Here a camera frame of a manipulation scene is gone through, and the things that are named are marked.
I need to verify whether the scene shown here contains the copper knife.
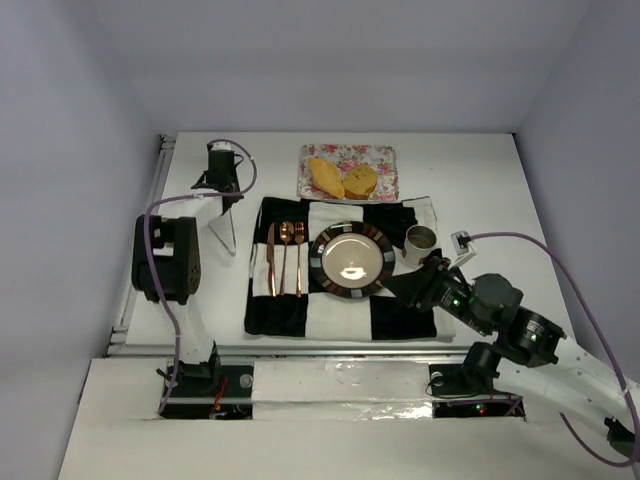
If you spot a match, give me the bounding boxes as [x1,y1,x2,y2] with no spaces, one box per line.
[266,223,276,297]

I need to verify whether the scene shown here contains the brown round bread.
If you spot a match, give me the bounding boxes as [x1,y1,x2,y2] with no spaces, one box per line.
[342,164,378,200]

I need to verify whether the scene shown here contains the purple cable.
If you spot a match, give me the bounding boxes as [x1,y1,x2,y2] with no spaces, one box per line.
[143,138,259,416]
[469,231,640,469]

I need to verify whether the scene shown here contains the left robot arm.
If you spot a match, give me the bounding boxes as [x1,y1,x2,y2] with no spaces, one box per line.
[131,142,244,403]

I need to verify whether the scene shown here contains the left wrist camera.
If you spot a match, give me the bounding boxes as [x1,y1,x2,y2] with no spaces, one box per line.
[207,141,234,152]

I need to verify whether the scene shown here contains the metal cup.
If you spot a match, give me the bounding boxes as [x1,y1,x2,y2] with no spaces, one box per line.
[402,225,438,265]

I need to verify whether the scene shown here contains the dark rimmed round plate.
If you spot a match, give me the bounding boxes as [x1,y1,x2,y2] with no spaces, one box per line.
[309,221,396,300]

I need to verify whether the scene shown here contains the aluminium rail frame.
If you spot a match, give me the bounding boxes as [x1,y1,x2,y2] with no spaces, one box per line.
[102,133,566,406]

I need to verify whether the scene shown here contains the silver metal tongs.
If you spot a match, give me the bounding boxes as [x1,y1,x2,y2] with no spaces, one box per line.
[207,207,237,257]

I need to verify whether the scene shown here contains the floral rectangular tray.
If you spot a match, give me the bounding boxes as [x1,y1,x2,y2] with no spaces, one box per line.
[297,144,399,203]

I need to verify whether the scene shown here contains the yellow oval bread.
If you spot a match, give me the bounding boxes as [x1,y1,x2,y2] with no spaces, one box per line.
[309,157,345,199]

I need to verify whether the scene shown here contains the copper spoon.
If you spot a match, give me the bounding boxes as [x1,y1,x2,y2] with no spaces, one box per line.
[279,221,294,296]

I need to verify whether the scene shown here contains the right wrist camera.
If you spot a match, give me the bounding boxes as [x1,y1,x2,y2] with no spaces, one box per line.
[450,230,476,269]

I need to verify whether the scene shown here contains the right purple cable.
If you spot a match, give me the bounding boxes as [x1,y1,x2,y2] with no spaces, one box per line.
[469,231,640,469]

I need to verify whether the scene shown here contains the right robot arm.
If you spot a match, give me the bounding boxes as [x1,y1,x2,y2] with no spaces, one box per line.
[382,258,639,466]

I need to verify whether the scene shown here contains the copper fork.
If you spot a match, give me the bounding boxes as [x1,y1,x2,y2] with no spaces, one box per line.
[294,221,305,298]

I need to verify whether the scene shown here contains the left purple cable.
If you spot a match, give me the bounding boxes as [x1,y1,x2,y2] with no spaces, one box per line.
[143,138,259,416]

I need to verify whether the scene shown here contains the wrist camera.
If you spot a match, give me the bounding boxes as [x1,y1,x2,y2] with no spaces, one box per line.
[450,230,476,269]
[207,141,234,152]

